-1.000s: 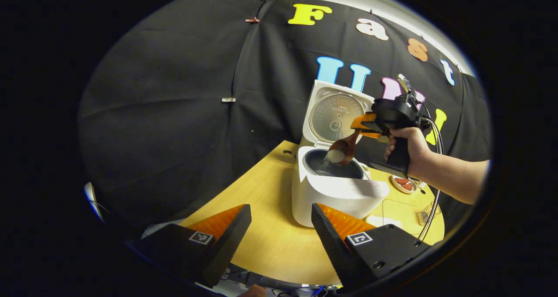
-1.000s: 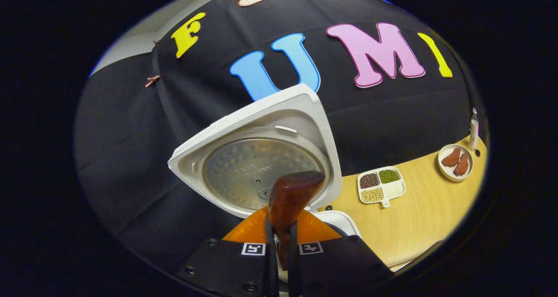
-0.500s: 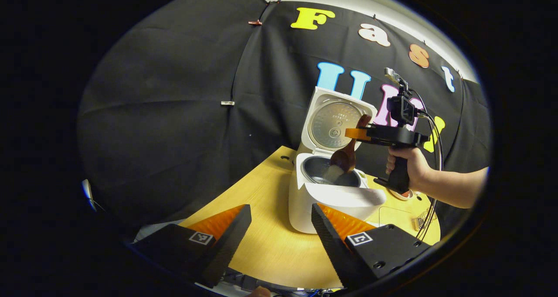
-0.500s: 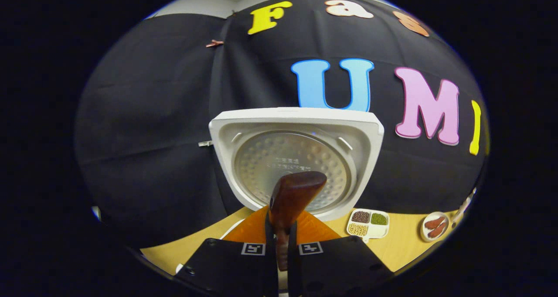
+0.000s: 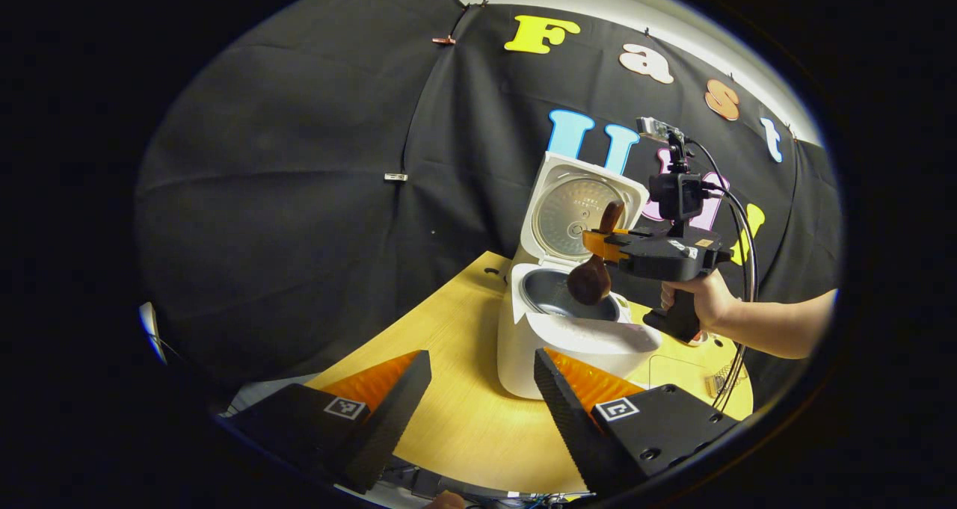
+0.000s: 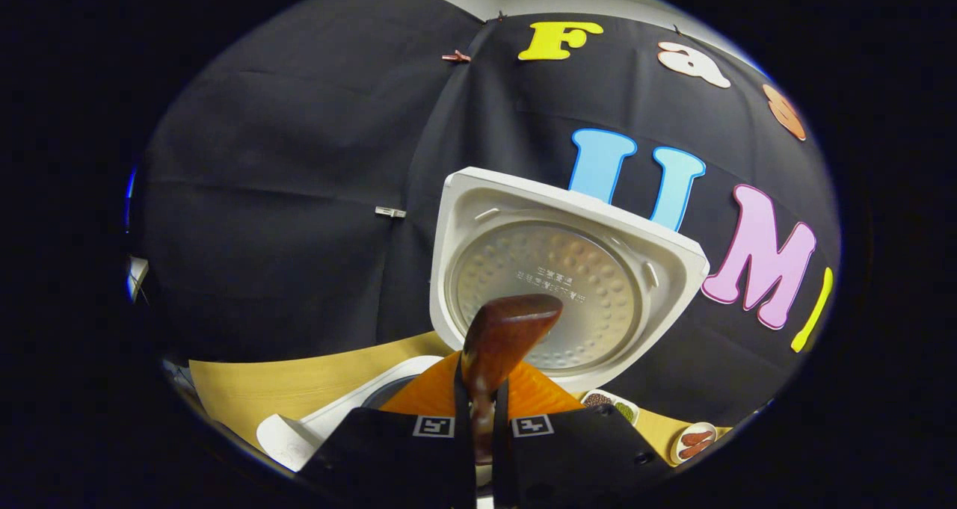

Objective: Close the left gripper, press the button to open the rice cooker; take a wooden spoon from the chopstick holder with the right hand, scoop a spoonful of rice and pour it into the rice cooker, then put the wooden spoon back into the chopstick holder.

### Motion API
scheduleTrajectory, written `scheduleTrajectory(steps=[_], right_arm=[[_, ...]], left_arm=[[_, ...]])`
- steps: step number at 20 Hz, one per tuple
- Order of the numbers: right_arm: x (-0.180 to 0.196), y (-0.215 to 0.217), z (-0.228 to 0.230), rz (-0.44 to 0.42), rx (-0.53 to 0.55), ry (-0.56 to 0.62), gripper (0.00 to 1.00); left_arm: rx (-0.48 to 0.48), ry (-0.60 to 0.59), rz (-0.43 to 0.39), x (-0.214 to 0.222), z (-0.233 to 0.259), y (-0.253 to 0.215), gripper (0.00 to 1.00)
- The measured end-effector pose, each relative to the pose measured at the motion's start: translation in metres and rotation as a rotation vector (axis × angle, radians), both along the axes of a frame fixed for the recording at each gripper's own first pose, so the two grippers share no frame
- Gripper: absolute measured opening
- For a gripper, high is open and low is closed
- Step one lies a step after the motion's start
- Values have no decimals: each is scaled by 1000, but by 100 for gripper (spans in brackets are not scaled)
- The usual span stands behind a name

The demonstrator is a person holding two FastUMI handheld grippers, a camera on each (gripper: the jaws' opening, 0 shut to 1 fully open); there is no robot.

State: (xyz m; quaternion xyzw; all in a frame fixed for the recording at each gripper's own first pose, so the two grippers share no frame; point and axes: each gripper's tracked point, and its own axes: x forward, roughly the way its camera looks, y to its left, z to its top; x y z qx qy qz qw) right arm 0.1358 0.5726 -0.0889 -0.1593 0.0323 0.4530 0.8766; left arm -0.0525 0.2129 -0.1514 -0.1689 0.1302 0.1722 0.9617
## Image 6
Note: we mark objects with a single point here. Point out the brown wooden spoon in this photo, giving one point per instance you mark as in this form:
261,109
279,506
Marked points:
508,329

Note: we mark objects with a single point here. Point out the silver cloth clip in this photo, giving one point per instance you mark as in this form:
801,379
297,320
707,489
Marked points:
390,212

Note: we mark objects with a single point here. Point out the white divided grain dish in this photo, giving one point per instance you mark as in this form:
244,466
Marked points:
609,403

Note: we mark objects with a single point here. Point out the white rice cooker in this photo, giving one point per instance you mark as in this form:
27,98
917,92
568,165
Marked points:
568,270

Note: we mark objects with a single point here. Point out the round white plate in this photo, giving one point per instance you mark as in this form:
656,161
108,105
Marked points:
677,453

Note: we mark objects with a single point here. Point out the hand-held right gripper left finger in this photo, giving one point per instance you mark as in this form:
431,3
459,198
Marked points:
389,457

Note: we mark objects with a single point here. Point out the red cloth clip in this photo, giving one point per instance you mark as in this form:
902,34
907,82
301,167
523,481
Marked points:
456,57

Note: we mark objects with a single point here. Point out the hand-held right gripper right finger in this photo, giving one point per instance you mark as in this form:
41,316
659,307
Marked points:
583,457

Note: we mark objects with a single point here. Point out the red meat piece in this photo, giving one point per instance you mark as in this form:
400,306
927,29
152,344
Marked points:
692,450
697,438

